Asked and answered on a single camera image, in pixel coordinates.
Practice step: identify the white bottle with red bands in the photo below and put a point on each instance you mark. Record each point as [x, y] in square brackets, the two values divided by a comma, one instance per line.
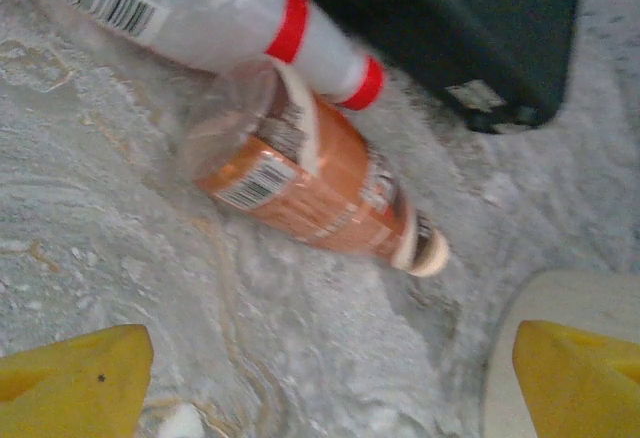
[225, 3]

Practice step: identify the black hard case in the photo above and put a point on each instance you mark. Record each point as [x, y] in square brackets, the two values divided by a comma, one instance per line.
[450, 23]

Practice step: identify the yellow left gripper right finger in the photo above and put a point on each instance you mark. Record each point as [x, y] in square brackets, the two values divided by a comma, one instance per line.
[585, 388]

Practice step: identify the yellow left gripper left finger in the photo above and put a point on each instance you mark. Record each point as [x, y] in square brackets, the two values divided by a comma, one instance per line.
[65, 388]

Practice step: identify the translucent pink bin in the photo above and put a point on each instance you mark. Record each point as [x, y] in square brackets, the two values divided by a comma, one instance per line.
[575, 293]

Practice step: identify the brown label drink bottle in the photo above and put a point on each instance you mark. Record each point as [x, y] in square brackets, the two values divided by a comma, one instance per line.
[325, 183]

